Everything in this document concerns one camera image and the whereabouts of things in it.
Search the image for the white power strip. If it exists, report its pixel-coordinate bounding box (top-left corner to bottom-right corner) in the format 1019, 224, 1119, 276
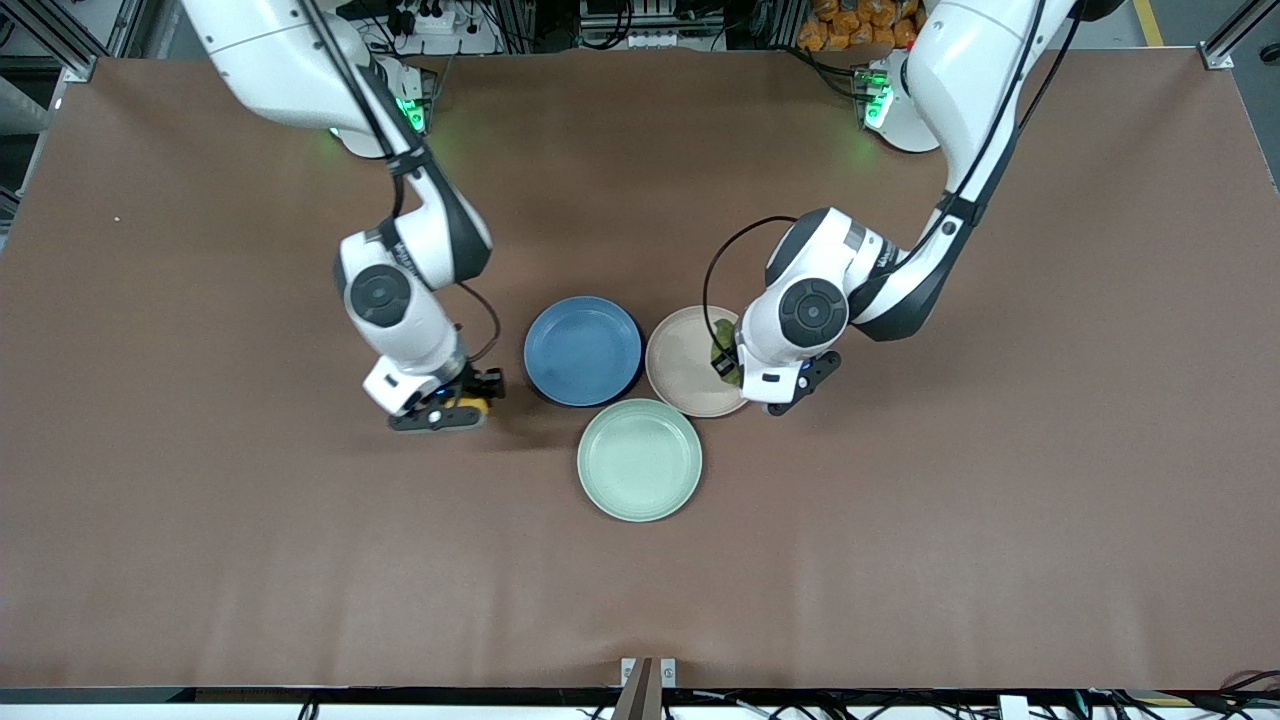
384, 0, 501, 57

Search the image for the pale green plate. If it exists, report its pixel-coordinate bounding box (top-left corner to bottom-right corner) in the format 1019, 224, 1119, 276
576, 398, 704, 524

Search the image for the metal table edge bracket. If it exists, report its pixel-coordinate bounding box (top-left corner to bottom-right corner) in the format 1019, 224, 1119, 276
612, 657, 679, 720

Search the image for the bag of orange fruits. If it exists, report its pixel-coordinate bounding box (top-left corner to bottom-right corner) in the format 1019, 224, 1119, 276
797, 0, 927, 53

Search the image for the green lettuce leaf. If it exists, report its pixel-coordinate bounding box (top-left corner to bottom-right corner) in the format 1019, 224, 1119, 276
709, 317, 747, 390

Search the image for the beige pink plate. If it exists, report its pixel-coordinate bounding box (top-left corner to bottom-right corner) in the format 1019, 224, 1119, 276
645, 305, 753, 419

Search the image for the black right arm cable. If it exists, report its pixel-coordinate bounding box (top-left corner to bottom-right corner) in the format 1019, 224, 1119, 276
298, 0, 503, 367

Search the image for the blue plate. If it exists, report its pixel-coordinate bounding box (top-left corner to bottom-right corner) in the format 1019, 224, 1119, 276
523, 295, 643, 408

